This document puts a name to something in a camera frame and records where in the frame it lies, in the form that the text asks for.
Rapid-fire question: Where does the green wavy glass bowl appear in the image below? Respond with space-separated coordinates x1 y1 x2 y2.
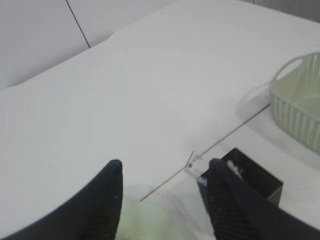
115 197 184 240

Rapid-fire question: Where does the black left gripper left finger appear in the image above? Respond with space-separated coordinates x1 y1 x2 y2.
6 159 123 240

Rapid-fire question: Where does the green plastic woven basket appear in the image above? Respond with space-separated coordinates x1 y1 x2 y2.
270 52 320 154

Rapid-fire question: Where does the black mesh pen holder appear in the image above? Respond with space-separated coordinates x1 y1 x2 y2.
196 148 284 215

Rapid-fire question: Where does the clear plastic ruler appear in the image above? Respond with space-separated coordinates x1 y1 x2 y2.
184 150 210 180

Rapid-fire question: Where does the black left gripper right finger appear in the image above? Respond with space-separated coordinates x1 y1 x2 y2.
207 159 320 240

